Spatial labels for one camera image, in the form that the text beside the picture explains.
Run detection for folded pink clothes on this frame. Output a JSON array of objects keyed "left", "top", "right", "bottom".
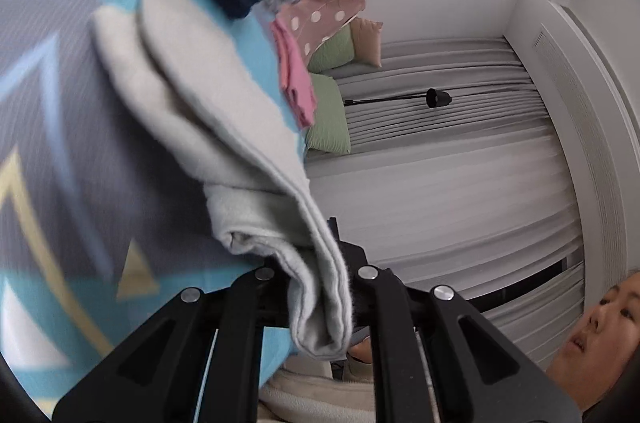
[{"left": 271, "top": 19, "right": 317, "bottom": 129}]

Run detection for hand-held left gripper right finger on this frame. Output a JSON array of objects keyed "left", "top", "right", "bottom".
[{"left": 327, "top": 217, "right": 584, "bottom": 423}]

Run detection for large green pillow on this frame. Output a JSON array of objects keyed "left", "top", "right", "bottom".
[{"left": 304, "top": 73, "right": 352, "bottom": 155}]

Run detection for blue geometric bed sheet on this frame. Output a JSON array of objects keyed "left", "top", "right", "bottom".
[{"left": 0, "top": 0, "right": 307, "bottom": 420}]

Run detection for tan pillow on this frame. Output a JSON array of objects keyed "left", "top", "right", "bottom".
[{"left": 349, "top": 18, "right": 384, "bottom": 68}]

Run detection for person's white top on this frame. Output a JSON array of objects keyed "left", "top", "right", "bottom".
[{"left": 259, "top": 353, "right": 377, "bottom": 423}]

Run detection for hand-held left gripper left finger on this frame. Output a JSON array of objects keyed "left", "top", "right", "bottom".
[{"left": 52, "top": 265, "right": 292, "bottom": 423}]

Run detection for person's head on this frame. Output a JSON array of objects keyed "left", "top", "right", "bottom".
[{"left": 545, "top": 270, "right": 640, "bottom": 415}]

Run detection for grey curtain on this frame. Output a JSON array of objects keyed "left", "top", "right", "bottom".
[{"left": 304, "top": 36, "right": 587, "bottom": 365}]

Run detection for black floor lamp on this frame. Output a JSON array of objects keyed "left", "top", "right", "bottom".
[{"left": 342, "top": 88, "right": 454, "bottom": 109}]

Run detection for grey long-sleeve shirt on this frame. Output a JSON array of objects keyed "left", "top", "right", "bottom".
[{"left": 90, "top": 0, "right": 359, "bottom": 362}]

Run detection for small green pillow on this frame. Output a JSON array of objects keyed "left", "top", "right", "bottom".
[{"left": 306, "top": 26, "right": 355, "bottom": 72}]

